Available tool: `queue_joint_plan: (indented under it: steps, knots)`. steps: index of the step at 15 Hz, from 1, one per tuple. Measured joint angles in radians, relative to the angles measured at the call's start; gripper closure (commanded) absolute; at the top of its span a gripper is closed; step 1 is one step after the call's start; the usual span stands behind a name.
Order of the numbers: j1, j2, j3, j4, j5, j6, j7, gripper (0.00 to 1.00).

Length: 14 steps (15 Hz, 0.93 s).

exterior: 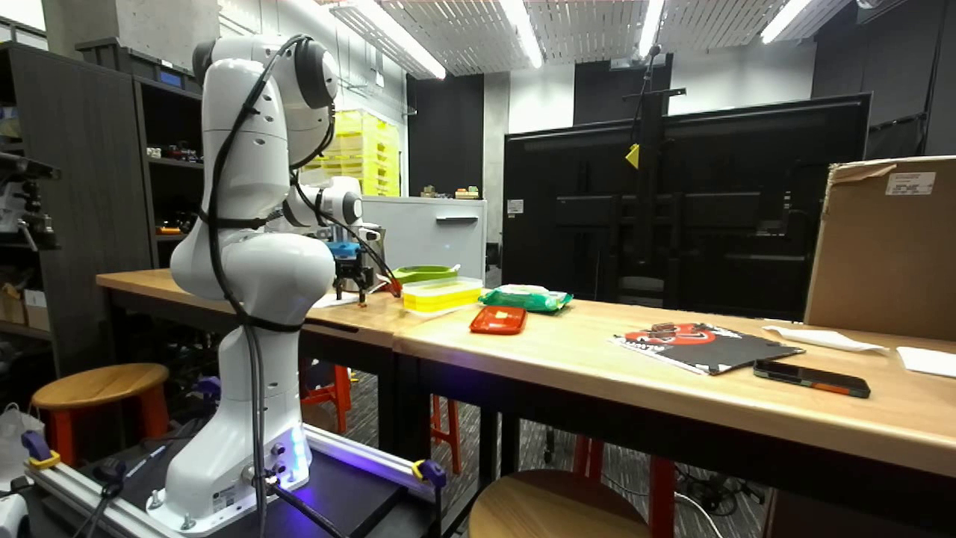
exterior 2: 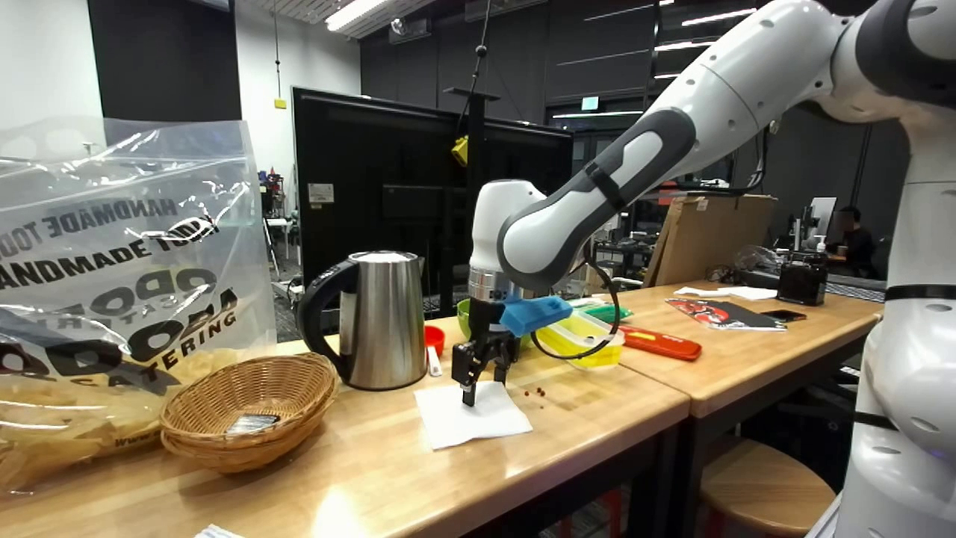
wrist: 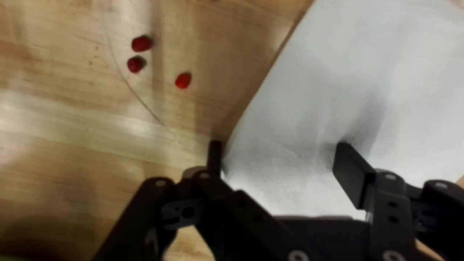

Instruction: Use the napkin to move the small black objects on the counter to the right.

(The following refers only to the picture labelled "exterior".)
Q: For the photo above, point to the dark shelving unit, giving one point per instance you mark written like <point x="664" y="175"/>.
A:
<point x="92" y="198"/>

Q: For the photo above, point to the black smartphone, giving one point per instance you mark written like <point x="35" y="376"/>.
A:
<point x="812" y="376"/>

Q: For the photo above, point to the large black monitor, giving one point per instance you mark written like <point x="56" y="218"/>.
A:
<point x="756" y="198"/>

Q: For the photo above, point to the yellow triangular tag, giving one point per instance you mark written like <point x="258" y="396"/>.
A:
<point x="635" y="155"/>

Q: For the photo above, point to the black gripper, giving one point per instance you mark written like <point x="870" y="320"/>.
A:
<point x="352" y="266"/>

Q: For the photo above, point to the yellow storage boxes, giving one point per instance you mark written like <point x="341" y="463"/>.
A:
<point x="370" y="152"/>

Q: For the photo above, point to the grey cabinet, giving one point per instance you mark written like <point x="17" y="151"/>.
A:
<point x="428" y="239"/>

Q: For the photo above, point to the red and black magazine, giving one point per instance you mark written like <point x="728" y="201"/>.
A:
<point x="713" y="348"/>

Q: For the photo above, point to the brown cardboard box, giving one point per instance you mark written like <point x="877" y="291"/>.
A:
<point x="882" y="248"/>

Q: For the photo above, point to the green plastic bowl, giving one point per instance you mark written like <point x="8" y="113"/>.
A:
<point x="426" y="269"/>

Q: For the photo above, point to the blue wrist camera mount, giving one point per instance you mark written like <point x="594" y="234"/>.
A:
<point x="346" y="246"/>

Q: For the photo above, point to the red metal stool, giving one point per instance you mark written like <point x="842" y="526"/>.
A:
<point x="334" y="393"/>
<point x="662" y="496"/>
<point x="447" y="429"/>

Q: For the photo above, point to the ceiling light strip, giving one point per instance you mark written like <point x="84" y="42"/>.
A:
<point x="525" y="31"/>
<point x="392" y="37"/>
<point x="786" y="18"/>
<point x="653" y="25"/>

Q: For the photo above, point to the yellow transparent plastic container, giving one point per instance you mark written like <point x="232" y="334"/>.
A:
<point x="443" y="296"/>

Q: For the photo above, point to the blue and yellow clamp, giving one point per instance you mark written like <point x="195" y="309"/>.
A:
<point x="428" y="469"/>
<point x="41" y="453"/>

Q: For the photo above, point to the wooden stool with orange legs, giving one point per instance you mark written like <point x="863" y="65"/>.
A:
<point x="99" y="384"/>

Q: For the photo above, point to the aluminium robot base platform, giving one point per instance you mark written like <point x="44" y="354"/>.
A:
<point x="340" y="496"/>

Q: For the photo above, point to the orange flat case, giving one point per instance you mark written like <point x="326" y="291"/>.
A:
<point x="498" y="317"/>

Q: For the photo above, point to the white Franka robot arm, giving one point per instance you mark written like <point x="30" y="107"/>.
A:
<point x="249" y="269"/>

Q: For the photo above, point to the white paper napkin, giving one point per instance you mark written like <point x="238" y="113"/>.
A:
<point x="337" y="300"/>

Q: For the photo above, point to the white paper sheet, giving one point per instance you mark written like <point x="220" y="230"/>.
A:
<point x="827" y="339"/>
<point x="928" y="360"/>

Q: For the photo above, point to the green wipes package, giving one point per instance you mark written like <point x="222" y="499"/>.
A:
<point x="526" y="296"/>

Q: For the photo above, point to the round wooden stool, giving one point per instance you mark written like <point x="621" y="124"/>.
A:
<point x="556" y="508"/>

